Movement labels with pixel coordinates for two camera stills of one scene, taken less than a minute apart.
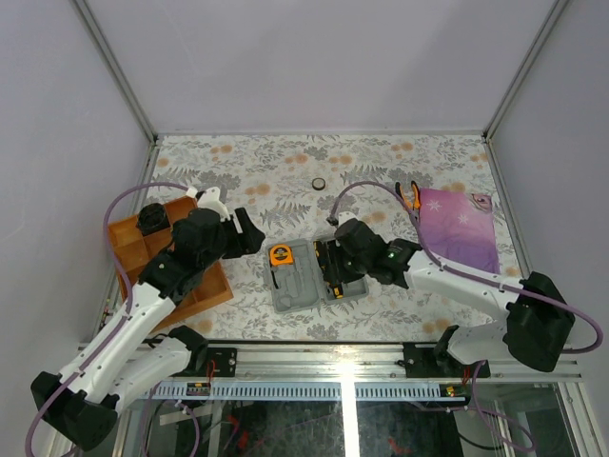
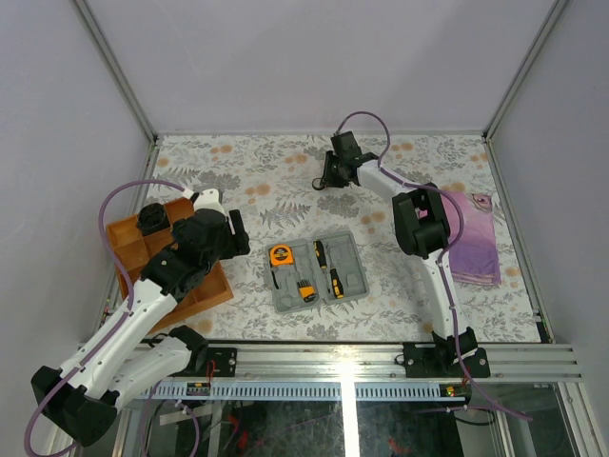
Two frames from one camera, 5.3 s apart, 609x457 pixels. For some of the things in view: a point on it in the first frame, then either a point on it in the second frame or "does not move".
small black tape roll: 319,184 does not move
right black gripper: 336,250 to 327,180
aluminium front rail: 360,362 does not move
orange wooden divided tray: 137,250 does not move
